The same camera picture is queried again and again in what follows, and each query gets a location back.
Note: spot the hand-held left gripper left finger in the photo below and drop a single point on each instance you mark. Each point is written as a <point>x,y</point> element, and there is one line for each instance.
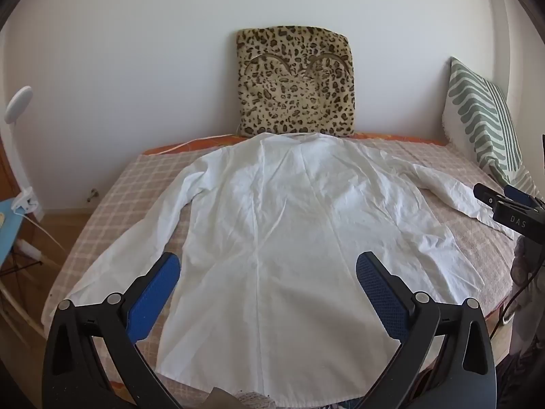
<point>155,289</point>

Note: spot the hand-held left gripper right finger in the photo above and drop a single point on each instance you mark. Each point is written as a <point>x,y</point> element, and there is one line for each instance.
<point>381,294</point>

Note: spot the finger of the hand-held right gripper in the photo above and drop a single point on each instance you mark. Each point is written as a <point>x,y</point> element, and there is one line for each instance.
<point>520,198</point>
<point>489,196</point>

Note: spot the white long-sleeved shirt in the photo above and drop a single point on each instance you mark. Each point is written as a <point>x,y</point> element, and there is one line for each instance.
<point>276,221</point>

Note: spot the green striped white pillow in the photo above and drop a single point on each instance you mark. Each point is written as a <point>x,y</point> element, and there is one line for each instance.
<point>481,115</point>

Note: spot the bed with checked cover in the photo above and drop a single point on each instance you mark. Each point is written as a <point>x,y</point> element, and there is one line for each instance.
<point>127,187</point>

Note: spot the orange floral bed sheet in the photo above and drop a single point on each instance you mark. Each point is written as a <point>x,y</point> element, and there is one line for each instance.
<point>383,136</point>

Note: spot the white power strip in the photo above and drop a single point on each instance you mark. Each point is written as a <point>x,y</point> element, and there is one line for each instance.
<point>30,250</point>

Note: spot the light blue chair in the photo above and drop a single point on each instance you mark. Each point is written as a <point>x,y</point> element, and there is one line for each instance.
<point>6,238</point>

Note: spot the wooden cabinet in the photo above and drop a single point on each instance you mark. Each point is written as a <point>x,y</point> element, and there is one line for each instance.
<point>6,170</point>

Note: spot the leopard print cushion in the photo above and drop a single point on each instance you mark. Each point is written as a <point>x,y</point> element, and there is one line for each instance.
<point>296,85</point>

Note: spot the white clip lamp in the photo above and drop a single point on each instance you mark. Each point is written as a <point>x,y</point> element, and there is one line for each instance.
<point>19,102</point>

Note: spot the small metal wall fixture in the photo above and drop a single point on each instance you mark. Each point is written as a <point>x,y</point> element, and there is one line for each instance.
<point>92,194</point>

